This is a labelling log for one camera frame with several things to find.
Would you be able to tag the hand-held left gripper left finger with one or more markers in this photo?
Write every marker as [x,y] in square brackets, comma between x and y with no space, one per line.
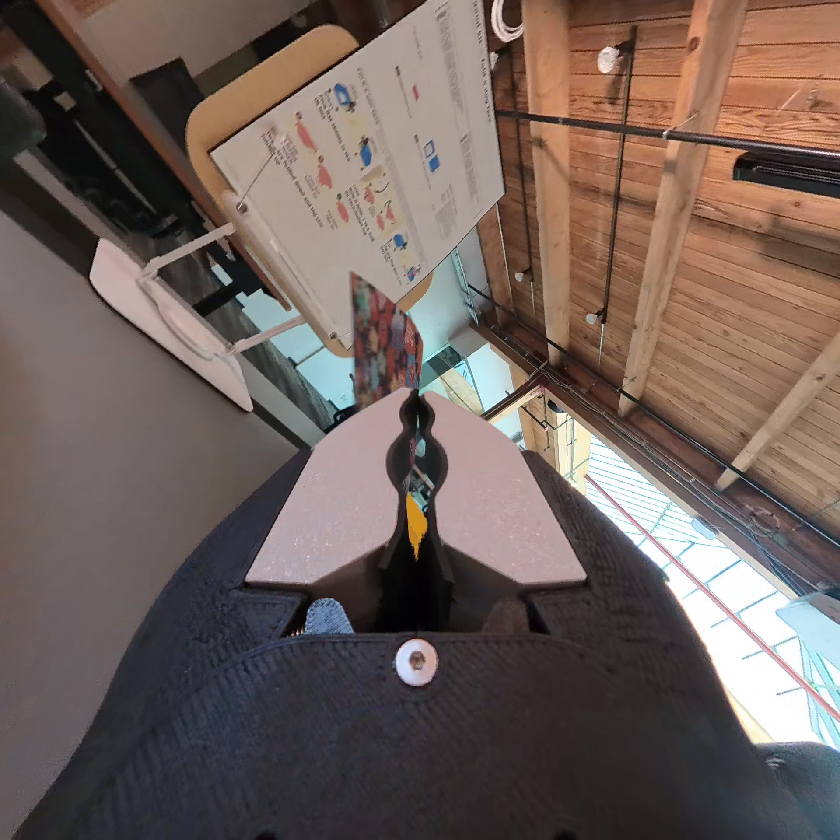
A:
[327,511]

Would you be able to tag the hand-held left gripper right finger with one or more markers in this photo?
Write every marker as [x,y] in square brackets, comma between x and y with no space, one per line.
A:
[507,511]

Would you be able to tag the dark flower origami paper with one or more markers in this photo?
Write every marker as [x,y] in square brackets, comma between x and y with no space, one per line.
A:
[381,342]

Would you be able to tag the instruction sheet board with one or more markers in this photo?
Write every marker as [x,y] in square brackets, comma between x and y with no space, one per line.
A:
[381,146]

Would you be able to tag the black ceiling light bar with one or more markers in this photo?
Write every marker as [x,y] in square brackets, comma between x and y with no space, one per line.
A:
[787,173]

